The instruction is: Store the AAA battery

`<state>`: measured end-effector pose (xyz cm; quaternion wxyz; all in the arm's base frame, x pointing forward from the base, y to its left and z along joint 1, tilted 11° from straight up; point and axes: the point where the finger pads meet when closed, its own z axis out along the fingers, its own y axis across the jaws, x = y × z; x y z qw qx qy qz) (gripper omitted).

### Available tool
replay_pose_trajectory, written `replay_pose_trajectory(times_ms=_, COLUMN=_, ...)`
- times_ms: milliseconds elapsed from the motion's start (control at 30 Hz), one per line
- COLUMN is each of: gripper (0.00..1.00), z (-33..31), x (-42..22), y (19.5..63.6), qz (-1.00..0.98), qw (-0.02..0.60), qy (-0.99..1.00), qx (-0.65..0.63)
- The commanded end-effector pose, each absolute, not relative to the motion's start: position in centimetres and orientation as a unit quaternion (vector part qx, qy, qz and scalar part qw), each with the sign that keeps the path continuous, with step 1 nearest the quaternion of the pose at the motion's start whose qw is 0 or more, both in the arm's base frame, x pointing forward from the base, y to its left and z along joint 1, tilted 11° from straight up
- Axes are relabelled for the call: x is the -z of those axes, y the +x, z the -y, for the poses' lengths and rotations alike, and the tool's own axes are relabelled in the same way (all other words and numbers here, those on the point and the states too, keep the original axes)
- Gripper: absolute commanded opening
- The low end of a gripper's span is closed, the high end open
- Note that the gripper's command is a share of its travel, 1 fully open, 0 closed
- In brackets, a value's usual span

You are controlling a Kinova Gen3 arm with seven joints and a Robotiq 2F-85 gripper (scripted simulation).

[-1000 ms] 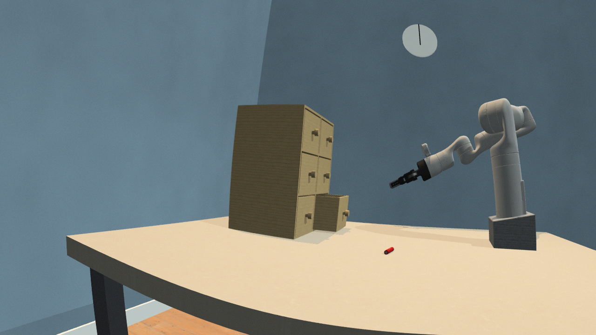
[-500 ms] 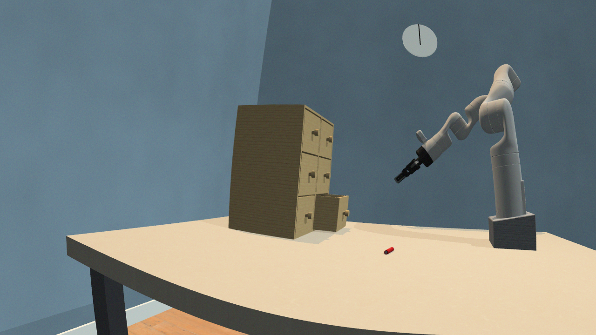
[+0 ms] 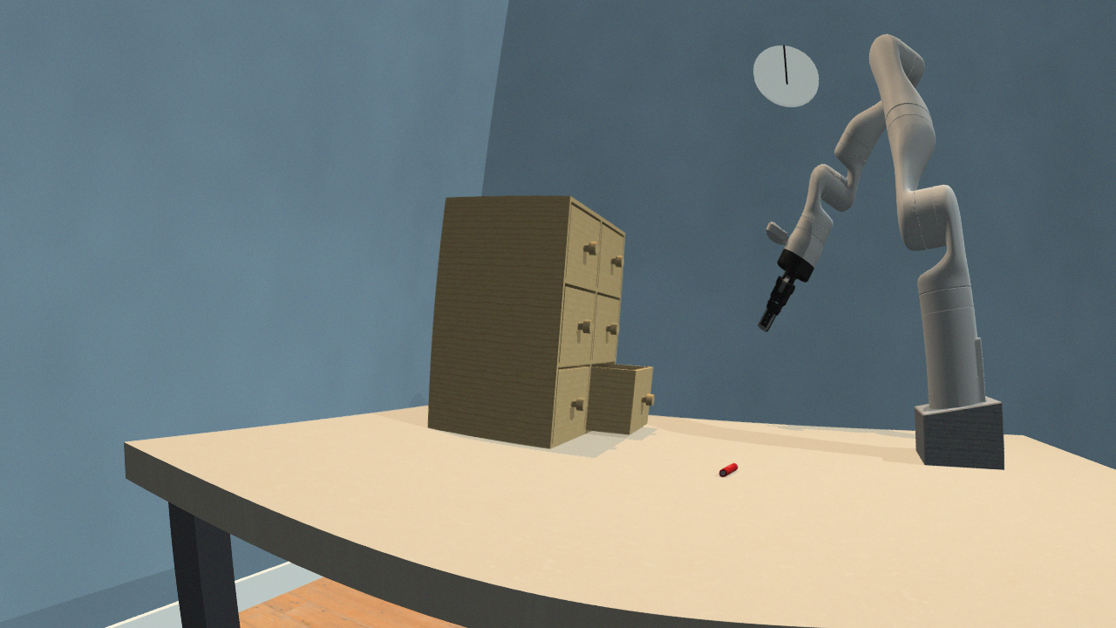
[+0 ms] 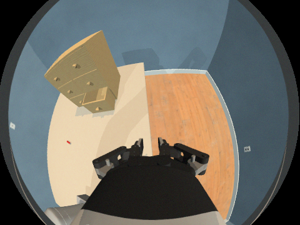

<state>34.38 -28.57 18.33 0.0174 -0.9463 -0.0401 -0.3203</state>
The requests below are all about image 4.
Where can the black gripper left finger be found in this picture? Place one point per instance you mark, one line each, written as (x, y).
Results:
(108, 161)

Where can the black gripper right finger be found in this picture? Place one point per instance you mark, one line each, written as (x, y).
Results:
(192, 157)

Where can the tan wooden drawer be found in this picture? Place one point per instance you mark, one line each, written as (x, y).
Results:
(57, 76)
(99, 100)
(77, 62)
(90, 80)
(70, 89)
(78, 99)

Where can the brown chest of drawers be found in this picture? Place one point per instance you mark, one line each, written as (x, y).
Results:
(100, 55)

